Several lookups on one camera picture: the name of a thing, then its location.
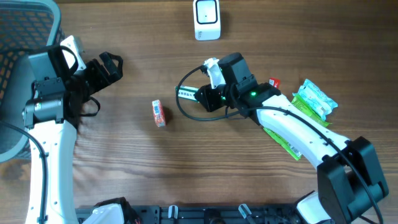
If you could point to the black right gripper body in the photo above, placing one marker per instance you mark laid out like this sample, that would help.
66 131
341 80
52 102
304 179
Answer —
216 98

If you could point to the dark green small box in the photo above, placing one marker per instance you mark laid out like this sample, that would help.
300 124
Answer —
187 92

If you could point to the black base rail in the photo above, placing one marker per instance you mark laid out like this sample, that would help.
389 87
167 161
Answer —
266 214

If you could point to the red stick packet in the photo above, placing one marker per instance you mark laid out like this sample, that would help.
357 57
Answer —
274 82

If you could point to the white barcode scanner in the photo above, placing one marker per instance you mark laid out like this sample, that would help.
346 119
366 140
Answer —
207 19

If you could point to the green gummy candy bag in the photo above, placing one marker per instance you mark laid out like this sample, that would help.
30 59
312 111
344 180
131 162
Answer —
308 110

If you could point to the orange small box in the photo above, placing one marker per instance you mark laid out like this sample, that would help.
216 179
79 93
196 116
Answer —
159 116

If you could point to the teal tissue packet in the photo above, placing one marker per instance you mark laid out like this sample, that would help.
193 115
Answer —
317 100

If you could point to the grey plastic shopping basket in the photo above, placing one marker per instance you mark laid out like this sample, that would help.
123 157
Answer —
18 77

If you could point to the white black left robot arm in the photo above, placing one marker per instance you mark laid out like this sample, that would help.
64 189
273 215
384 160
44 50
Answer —
51 180

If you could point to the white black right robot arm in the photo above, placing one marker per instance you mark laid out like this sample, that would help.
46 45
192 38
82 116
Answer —
349 175

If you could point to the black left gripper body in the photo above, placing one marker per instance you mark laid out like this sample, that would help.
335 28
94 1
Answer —
89 80

